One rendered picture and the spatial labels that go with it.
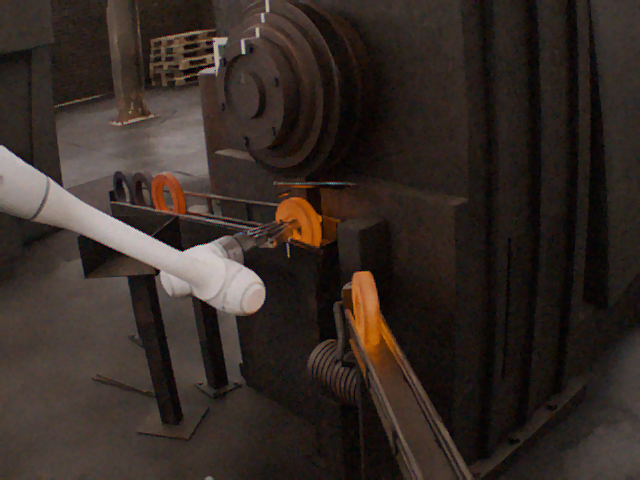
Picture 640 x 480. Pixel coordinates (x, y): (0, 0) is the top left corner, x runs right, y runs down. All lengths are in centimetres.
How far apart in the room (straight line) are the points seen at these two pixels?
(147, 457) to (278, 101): 124
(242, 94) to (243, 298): 51
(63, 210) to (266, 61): 58
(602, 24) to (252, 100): 106
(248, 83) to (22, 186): 62
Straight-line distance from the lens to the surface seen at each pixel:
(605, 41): 212
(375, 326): 139
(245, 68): 171
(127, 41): 874
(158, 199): 250
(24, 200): 140
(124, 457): 231
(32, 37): 421
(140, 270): 209
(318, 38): 160
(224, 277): 150
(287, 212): 186
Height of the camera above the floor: 135
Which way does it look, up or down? 20 degrees down
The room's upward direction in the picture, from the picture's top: 5 degrees counter-clockwise
